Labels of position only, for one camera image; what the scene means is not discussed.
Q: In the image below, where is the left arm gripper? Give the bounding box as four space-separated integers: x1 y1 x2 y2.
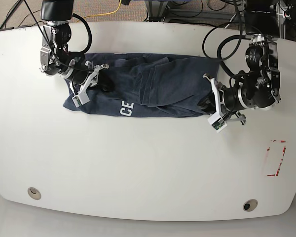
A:
197 73 246 125

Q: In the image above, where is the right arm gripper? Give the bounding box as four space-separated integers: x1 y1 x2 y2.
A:
69 64 115 96

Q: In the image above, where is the dark blue t-shirt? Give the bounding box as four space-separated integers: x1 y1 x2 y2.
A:
63 53 219 118

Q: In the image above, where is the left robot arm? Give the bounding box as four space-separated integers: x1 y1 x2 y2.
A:
198 0 281 131

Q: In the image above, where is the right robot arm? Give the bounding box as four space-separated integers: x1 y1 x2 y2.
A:
40 0 115 96

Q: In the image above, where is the red tape rectangle marking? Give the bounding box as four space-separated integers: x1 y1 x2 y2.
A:
263 140 287 177

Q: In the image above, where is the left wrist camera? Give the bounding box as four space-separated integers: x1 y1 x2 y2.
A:
207 113 227 133

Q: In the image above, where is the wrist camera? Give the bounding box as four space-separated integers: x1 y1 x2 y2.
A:
207 113 227 133
72 92 90 108

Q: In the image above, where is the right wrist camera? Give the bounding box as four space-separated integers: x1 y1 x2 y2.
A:
72 92 90 108

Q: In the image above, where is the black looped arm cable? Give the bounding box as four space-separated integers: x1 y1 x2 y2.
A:
202 0 250 82

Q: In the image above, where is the yellow cable on floor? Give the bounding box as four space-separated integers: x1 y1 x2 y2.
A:
85 0 121 18

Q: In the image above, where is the aluminium frame rail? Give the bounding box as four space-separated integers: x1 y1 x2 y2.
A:
144 0 235 25

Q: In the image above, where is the right table cable grommet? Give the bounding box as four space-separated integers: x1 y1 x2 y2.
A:
243 199 258 212

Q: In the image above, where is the table cable grommet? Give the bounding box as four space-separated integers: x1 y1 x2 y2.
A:
243 199 258 212
28 187 41 200

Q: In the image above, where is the black cable left floor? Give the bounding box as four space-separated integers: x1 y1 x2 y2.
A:
0 0 44 30

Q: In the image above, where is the left table cable grommet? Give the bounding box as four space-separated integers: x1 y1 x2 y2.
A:
28 187 41 200

